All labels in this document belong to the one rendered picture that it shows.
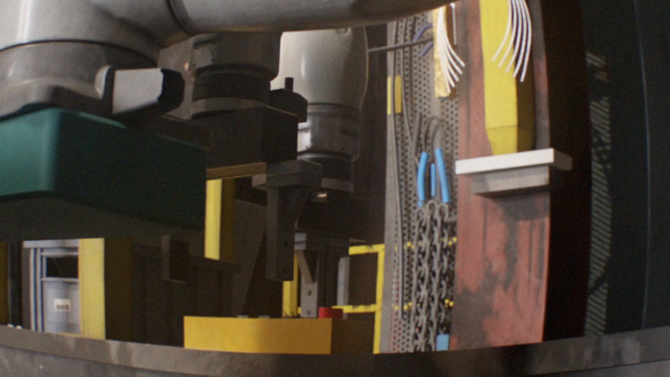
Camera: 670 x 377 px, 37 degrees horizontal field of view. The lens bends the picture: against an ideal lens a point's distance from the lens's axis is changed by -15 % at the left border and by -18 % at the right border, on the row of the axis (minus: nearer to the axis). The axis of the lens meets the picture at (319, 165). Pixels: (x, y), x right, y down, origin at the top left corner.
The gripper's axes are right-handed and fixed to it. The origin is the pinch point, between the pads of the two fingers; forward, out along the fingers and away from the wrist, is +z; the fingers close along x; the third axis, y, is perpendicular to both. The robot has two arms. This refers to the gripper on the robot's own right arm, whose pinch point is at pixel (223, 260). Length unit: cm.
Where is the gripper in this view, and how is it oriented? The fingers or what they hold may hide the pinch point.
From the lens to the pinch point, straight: 108.3
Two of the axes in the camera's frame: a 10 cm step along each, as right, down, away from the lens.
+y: -6.2, -1.7, -7.7
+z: -0.3, 9.8, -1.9
